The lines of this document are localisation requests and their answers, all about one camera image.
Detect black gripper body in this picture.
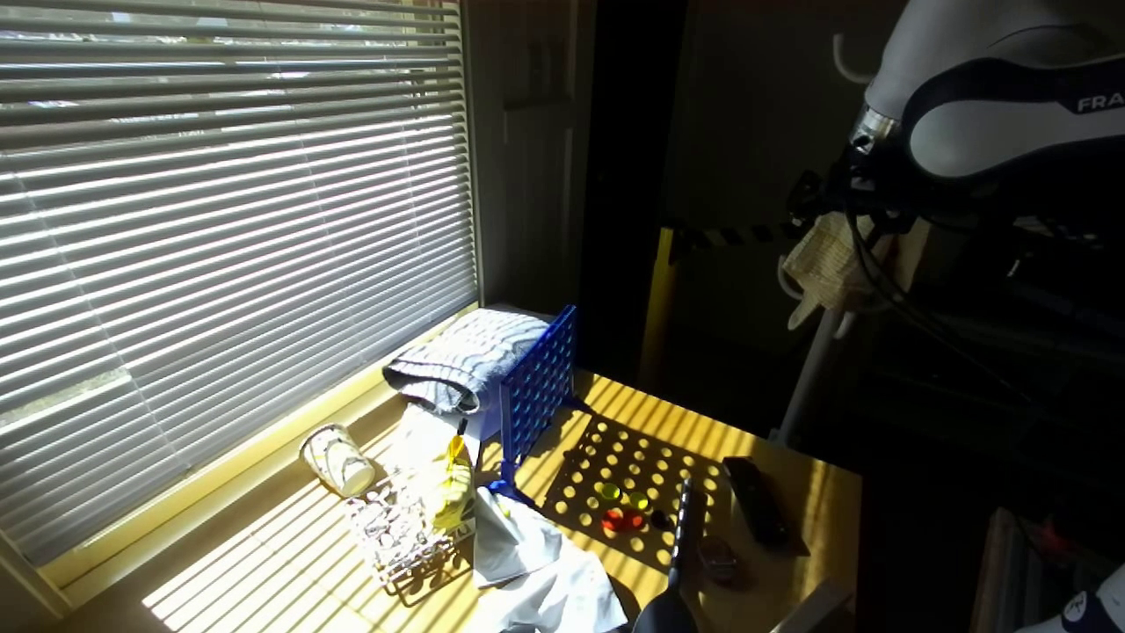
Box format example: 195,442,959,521
818,145,941,241

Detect yellow striped towel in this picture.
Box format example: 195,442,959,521
776,209,941,337

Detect folded grey blue towel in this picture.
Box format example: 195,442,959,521
381,308,556,420

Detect black remote control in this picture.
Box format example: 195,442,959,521
722,455,814,557

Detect blue connect four grid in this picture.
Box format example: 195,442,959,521
470,304,585,503

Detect white slatted rack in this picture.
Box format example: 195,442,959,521
968,503,1067,633

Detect white grey crumpled cloth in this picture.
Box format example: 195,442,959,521
467,487,634,633

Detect yellow green packet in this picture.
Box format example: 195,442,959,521
425,433,480,540

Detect white cup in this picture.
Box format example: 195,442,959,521
296,421,385,503

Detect white window blinds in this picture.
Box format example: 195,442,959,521
0,0,487,574

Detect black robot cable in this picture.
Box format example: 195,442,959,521
838,163,1125,403

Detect yellow post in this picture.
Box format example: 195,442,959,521
639,221,682,377

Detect white wire basket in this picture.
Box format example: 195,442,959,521
344,469,470,602

